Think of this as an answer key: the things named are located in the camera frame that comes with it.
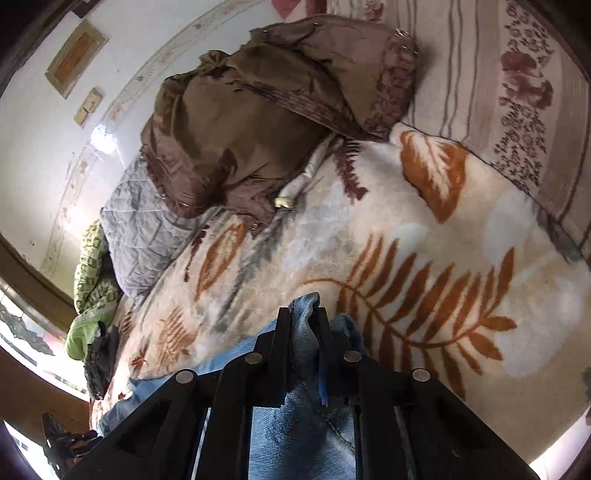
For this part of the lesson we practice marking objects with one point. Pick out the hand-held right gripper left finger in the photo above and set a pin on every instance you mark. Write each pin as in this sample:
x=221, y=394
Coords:
x=283, y=333

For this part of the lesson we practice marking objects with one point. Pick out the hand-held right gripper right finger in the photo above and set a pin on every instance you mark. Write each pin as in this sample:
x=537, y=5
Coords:
x=323, y=333

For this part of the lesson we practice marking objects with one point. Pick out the light blue denim pants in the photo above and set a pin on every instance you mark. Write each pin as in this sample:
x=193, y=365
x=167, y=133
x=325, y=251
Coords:
x=300, y=438

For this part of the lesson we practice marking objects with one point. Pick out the dark grey garment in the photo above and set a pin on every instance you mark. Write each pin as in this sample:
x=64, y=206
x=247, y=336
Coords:
x=99, y=364

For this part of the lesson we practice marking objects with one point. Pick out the stained glass window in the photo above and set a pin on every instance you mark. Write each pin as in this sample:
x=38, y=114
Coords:
x=27, y=337

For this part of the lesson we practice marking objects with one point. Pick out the leaf print fleece blanket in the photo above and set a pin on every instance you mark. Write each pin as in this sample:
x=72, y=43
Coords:
x=415, y=230

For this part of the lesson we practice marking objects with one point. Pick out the green patterned blanket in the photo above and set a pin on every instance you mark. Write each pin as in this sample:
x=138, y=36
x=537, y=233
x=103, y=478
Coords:
x=92, y=277

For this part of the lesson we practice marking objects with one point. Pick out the grey quilted pillow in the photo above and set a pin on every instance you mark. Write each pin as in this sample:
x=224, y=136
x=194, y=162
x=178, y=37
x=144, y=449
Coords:
x=138, y=230

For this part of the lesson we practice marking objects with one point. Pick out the brown quilted comforter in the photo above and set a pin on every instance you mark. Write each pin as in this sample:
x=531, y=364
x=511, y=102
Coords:
x=231, y=120

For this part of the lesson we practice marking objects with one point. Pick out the striped floral bed sheet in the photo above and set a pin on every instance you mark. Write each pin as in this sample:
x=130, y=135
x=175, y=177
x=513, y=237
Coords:
x=485, y=69

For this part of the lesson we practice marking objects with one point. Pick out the beige wall switch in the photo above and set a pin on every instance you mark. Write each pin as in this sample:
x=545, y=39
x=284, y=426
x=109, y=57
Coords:
x=88, y=107

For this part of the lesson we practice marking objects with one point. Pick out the framed wall panel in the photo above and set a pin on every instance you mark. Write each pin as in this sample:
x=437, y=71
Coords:
x=76, y=57

